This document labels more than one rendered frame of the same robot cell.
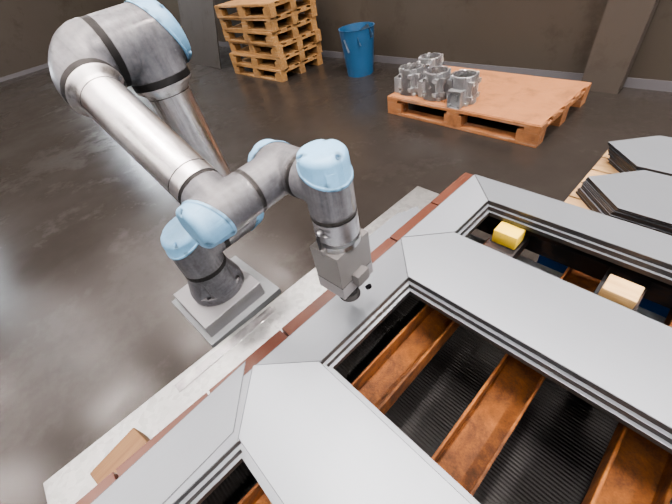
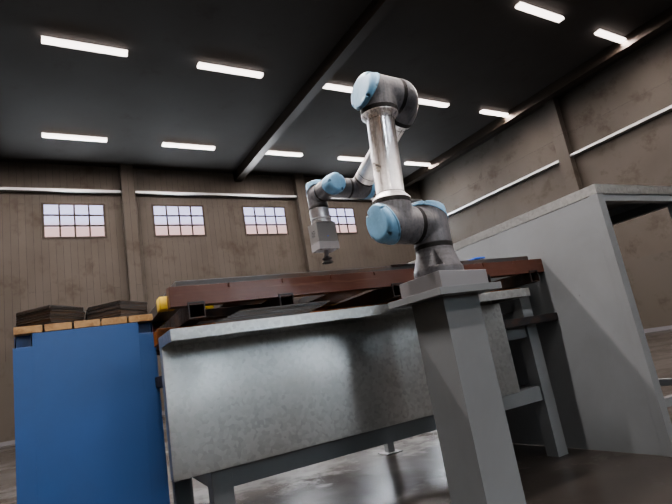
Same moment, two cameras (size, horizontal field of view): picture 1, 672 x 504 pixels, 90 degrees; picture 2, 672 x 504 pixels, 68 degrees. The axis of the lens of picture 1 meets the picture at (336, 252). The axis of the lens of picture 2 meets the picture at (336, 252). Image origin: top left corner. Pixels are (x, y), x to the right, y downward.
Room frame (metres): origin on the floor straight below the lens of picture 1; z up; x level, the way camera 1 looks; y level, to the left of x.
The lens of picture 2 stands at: (2.21, 0.22, 0.54)
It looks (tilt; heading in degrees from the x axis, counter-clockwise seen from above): 12 degrees up; 186
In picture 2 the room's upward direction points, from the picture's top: 10 degrees counter-clockwise
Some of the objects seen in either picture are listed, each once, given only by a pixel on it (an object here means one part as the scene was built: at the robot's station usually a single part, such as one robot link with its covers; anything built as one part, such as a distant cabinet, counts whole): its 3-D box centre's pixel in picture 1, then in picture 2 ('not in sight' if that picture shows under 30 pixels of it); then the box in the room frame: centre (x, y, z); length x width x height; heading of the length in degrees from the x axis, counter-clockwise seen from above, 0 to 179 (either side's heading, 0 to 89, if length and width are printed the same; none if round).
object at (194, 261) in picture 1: (193, 243); (427, 224); (0.69, 0.35, 0.89); 0.13 x 0.12 x 0.14; 129
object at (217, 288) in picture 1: (211, 274); (436, 261); (0.69, 0.36, 0.78); 0.15 x 0.15 x 0.10
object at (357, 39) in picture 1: (359, 49); not in sight; (4.64, -0.81, 0.28); 0.49 x 0.44 x 0.55; 38
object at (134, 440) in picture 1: (126, 461); not in sight; (0.27, 0.51, 0.71); 0.10 x 0.06 x 0.05; 138
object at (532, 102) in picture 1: (482, 85); not in sight; (2.98, -1.58, 0.20); 1.47 x 0.98 x 0.40; 38
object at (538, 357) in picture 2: not in sight; (537, 373); (-0.10, 0.75, 0.34); 0.06 x 0.06 x 0.68; 36
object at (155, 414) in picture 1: (305, 314); (370, 314); (0.57, 0.12, 0.67); 1.30 x 0.20 x 0.03; 126
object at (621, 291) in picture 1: (619, 293); not in sight; (0.36, -0.55, 0.79); 0.06 x 0.05 x 0.04; 36
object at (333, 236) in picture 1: (334, 224); (320, 215); (0.43, -0.01, 1.07); 0.08 x 0.08 x 0.05
